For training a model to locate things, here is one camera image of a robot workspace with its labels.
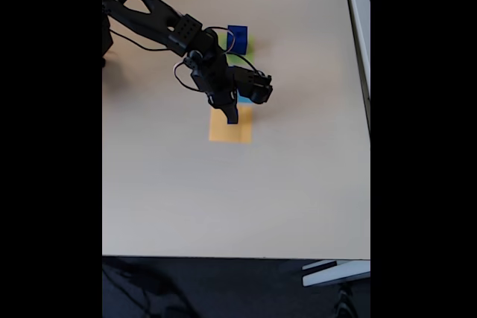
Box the large blue cube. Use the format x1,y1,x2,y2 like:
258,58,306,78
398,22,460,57
226,25,249,55

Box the orange paper square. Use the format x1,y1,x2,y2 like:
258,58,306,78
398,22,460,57
208,105,253,144

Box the green paper square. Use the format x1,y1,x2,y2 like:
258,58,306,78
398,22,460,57
216,33,256,69

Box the white side desk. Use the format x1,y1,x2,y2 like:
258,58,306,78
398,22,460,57
341,0,371,140

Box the white table leg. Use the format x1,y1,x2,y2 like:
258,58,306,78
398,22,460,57
301,259,371,288

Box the black camera box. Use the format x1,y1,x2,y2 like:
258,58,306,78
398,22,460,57
233,66,274,106

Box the short black cable loop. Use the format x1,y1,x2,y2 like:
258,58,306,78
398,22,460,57
204,26,237,54

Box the long black cable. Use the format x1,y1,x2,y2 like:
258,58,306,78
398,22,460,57
109,29,270,94

